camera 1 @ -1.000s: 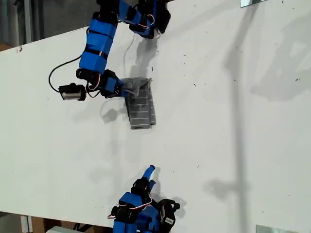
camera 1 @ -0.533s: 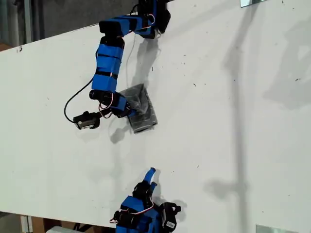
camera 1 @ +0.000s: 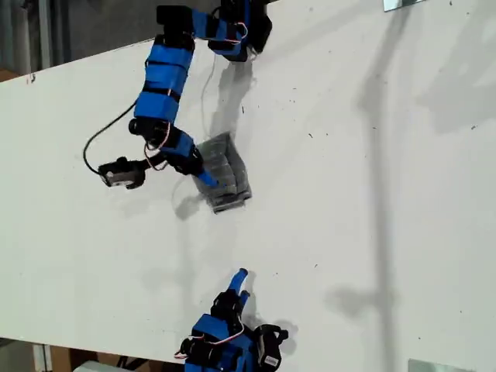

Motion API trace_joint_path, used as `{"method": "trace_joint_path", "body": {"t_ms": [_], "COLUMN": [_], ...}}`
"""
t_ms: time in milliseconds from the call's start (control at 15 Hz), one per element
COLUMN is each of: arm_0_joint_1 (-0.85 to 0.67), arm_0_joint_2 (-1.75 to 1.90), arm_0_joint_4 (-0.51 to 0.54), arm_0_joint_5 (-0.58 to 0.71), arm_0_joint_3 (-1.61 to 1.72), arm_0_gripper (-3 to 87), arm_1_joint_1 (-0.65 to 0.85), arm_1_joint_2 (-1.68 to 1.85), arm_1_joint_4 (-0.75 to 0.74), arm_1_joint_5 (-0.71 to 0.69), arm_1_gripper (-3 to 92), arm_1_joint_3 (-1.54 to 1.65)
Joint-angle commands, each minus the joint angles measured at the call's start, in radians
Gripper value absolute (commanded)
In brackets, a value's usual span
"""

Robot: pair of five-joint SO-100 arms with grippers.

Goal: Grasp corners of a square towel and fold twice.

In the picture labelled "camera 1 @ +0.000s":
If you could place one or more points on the camera black stalk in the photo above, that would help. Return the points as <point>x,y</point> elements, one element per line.
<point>155,162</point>

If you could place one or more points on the grey striped square towel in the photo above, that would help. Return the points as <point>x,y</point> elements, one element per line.
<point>228,166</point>

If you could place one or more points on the white post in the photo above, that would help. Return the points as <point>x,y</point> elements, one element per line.
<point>42,358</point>

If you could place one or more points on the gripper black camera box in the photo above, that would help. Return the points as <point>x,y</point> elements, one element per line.
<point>120,174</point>
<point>271,345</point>

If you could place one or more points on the white container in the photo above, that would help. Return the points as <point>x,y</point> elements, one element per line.
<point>97,367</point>

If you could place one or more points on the steel plate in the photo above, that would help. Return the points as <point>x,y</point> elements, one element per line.
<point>399,4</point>

